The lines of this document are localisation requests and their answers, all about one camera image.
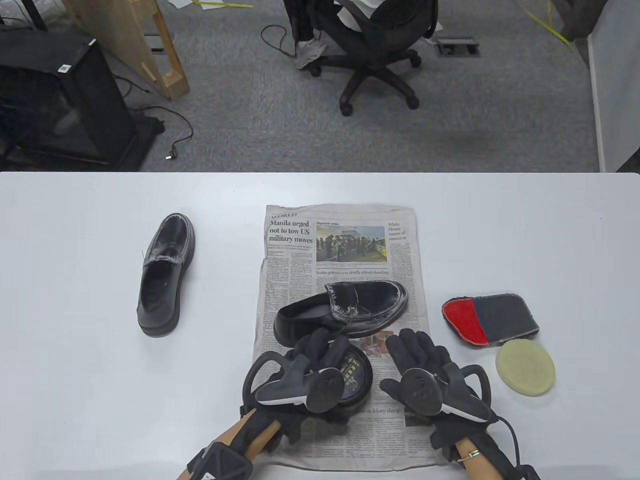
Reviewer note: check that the newspaper sheet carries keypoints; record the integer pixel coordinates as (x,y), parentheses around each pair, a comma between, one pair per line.
(340,250)

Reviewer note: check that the black leather shoe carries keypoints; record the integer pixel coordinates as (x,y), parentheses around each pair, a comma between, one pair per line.
(370,302)
(160,285)

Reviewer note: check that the wooden frame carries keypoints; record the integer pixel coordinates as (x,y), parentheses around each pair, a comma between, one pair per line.
(125,35)

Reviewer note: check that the person's left hand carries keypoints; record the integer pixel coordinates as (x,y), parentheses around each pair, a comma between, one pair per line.
(320,345)

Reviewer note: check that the red and grey polishing cloth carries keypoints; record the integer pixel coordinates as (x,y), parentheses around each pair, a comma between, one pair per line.
(500,315)

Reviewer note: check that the black leather care cream tin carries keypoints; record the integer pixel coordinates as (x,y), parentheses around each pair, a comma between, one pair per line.
(357,375)

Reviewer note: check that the floor socket box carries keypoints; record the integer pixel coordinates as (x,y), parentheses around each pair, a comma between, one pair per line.
(456,46)

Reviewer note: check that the black swivel office chair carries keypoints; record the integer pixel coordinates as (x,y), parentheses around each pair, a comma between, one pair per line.
(380,55)

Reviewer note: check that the person's right forearm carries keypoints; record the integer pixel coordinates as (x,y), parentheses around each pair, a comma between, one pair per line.
(472,465)

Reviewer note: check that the black cabinet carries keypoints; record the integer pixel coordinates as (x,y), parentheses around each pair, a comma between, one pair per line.
(55,95)

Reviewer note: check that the black left hand controller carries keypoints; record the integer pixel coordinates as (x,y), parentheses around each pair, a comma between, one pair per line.
(290,385)

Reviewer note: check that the yellow floor tape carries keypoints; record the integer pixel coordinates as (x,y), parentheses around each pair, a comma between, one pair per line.
(550,27)

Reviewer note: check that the black hand controller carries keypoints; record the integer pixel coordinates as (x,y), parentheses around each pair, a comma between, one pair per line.
(290,385)
(420,392)

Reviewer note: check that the black right hand controller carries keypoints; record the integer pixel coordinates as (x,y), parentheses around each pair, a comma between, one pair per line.
(420,392)

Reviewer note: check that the white partition panel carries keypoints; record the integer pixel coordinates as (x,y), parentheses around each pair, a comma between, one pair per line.
(617,85)

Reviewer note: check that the round yellow polishing sponge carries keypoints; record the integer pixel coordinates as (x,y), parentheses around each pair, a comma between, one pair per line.
(525,367)

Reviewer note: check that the person's right hand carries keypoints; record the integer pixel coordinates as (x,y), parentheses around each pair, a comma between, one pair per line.
(415,347)

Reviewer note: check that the black cream tin lid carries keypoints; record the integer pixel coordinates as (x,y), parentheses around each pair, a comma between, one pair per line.
(359,370)

